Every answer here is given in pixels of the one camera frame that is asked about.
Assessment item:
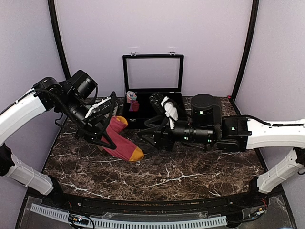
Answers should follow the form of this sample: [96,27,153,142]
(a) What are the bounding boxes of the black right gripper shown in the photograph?
[137,114,215,152]

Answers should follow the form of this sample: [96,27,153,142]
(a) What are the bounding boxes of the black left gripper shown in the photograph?
[61,93,119,149]

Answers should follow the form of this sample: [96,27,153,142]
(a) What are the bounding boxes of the magenta striped sock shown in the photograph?
[97,116,144,162]

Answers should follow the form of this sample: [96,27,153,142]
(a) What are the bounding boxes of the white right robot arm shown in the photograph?
[138,93,305,207]

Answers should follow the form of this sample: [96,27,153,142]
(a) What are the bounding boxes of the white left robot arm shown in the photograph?
[0,70,116,208]

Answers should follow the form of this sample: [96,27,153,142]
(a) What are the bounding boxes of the magenta purple rolled sock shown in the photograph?
[129,100,140,112]

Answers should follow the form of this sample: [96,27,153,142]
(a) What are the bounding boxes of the pink white rolled sock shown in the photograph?
[126,91,137,103]

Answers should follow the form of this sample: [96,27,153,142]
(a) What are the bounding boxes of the black compartment storage box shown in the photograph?
[122,54,187,129]

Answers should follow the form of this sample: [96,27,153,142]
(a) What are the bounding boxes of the white perforated front rail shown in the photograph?
[30,204,228,229]

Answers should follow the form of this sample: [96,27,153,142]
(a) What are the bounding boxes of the black left corner post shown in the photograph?
[47,0,71,79]

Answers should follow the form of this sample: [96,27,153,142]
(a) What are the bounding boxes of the black corner post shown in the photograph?
[231,0,259,103]
[47,0,71,79]

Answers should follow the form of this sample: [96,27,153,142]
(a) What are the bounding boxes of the black right corner post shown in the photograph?
[231,0,259,103]

